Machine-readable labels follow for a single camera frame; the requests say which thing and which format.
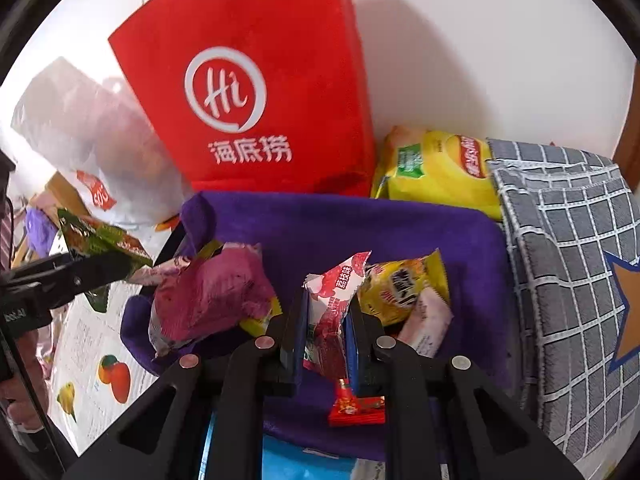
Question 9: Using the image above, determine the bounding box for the grey checked fabric box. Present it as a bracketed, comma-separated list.
[486, 139, 640, 476]

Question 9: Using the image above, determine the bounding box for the brown cardboard box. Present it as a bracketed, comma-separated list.
[45, 172, 91, 211]

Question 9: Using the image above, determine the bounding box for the large pink snack packet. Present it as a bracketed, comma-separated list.
[148, 242, 281, 358]

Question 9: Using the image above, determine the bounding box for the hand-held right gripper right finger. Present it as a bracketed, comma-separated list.
[345, 297, 586, 480]

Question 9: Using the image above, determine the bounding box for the wooden door frame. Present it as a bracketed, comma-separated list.
[612, 55, 640, 181]

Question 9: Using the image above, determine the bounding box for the purple cloth lined basket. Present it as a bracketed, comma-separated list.
[120, 191, 521, 463]

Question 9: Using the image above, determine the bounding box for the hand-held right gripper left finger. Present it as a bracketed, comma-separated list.
[62, 287, 311, 480]

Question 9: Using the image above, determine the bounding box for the yellow triangular snack packet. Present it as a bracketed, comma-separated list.
[357, 249, 451, 328]

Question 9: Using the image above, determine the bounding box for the pink bear print snack packet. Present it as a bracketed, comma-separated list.
[397, 285, 455, 358]

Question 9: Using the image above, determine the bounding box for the person's left hand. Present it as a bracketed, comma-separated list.
[0, 332, 52, 433]

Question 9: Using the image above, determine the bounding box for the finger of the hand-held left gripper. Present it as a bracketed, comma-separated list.
[7, 252, 76, 286]
[30, 255, 151, 318]

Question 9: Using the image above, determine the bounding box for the small red candy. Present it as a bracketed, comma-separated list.
[327, 380, 387, 428]

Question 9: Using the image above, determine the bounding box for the red white snack packet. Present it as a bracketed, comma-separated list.
[302, 251, 373, 381]

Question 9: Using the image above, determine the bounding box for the blue tissue pack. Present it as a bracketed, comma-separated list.
[200, 410, 361, 480]

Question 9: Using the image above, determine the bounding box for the white plastic shopping bag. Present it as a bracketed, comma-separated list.
[10, 57, 183, 228]

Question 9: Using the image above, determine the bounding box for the yellow chips bag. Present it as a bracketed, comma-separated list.
[371, 125, 503, 221]

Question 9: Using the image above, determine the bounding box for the green snack packet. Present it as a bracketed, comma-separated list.
[56, 207, 153, 313]

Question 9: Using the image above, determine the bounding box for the red paper bag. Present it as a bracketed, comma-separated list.
[107, 0, 378, 198]

